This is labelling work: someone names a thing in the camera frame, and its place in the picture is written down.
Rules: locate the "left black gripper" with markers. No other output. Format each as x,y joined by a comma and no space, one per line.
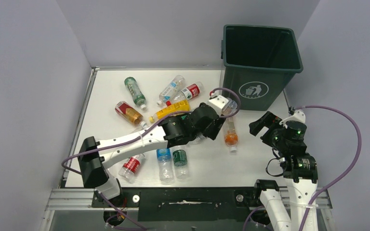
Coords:
215,125

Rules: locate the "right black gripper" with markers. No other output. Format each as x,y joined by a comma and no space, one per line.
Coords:
268,119

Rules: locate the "orange drink bottle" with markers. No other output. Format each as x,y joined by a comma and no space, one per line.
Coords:
230,135

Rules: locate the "dark green label bottle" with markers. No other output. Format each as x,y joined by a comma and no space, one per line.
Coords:
180,162

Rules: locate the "blue label water bottle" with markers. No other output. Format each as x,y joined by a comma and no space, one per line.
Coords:
164,158

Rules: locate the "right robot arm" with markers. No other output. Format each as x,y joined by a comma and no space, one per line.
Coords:
286,138

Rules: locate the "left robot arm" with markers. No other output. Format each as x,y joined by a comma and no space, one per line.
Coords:
175,129

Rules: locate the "dark green trash bin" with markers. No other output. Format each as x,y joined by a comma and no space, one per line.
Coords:
258,63

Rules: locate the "yellow label bottle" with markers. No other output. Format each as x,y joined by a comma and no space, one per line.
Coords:
179,106

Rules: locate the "red label water bottle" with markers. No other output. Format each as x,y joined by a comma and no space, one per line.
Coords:
187,93

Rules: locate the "white blue label bottle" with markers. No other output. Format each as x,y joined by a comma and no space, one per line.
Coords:
171,89

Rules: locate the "green label tea bottle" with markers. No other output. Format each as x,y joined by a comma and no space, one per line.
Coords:
135,92

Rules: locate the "red gold label bottle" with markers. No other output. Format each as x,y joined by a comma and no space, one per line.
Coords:
135,118

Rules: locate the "red label bottle near front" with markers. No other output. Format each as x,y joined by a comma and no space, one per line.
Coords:
129,169

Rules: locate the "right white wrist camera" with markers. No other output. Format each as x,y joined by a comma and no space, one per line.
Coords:
298,115

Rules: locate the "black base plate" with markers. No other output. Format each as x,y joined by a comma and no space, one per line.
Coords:
191,204

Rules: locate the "aluminium front rail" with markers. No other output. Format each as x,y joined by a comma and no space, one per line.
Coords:
69,199

